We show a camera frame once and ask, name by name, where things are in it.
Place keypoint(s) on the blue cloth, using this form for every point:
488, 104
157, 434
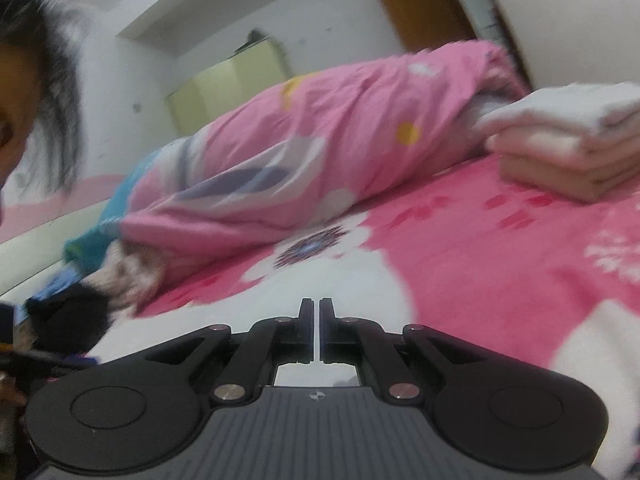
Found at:
47, 287

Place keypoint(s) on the person's head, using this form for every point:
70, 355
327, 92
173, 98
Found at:
30, 85

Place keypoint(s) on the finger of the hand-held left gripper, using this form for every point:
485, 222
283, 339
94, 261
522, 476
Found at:
45, 362

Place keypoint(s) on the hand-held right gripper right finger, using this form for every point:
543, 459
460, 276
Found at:
326, 331

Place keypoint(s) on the pink and white padded headboard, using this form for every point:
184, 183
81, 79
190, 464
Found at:
45, 225

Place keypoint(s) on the pink floral duvet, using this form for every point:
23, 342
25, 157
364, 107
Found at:
325, 150

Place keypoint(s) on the black garment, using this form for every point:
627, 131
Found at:
70, 320

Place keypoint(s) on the pink flower print bed blanket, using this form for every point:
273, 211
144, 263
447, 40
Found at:
475, 270

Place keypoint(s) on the pale yellow wardrobe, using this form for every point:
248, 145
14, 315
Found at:
225, 90

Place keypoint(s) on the wooden door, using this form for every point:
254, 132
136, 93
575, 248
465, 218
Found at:
420, 5

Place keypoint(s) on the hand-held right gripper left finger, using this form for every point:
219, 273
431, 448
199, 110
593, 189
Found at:
306, 331

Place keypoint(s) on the beige checked knit garment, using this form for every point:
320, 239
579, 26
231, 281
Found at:
130, 275

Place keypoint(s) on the white sweatshirt orange bear print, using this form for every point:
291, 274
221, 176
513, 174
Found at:
565, 107

